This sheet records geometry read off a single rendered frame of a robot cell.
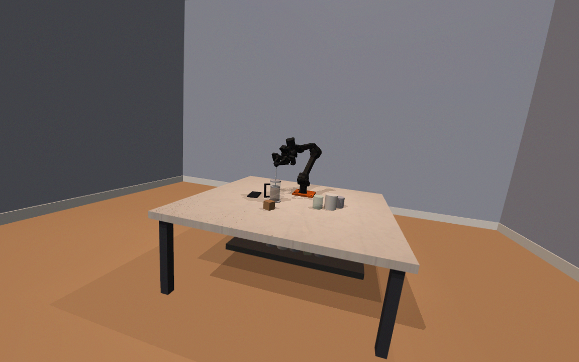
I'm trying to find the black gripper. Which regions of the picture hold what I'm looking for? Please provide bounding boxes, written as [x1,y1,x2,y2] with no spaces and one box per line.
[272,152,296,165]

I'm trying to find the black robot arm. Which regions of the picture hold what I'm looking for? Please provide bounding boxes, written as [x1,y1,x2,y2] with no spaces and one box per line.
[279,137,322,194]

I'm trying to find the glass french press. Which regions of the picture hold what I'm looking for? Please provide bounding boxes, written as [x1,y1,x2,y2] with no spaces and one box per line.
[264,162,281,203]

